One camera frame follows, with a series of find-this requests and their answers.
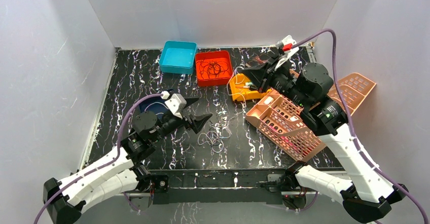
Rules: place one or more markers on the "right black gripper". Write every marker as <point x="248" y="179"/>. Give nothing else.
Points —
<point x="258" y="75"/>

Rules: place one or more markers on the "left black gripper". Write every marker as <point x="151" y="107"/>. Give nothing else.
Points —
<point x="185" y="120"/>

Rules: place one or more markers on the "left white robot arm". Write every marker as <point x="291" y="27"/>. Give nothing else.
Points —
<point x="121" y="170"/>

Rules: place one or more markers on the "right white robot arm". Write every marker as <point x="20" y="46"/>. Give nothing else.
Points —
<point x="367" y="195"/>

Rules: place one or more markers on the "yellow parts bin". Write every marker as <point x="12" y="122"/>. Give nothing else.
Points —
<point x="243" y="94"/>

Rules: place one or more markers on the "white eraser in rack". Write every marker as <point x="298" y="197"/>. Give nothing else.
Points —
<point x="268" y="100"/>

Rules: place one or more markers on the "navy blue plastic box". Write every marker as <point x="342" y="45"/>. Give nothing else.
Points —
<point x="153" y="104"/>

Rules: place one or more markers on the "red plastic box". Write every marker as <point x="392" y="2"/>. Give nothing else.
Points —
<point x="213" y="68"/>

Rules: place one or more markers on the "pink tiered file rack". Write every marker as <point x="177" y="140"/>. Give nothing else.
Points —
<point x="280" y="120"/>

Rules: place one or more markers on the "teal plastic box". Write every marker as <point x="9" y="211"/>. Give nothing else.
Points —
<point x="178" y="57"/>

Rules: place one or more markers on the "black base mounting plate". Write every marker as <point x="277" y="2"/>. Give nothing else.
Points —
<point x="223" y="186"/>

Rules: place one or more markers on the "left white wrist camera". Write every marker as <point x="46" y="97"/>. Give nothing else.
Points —
<point x="174" y="102"/>

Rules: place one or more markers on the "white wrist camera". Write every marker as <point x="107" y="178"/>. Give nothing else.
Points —
<point x="287" y="47"/>
<point x="174" y="102"/>

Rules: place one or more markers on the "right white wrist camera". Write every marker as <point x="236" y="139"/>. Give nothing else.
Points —
<point x="287" y="47"/>

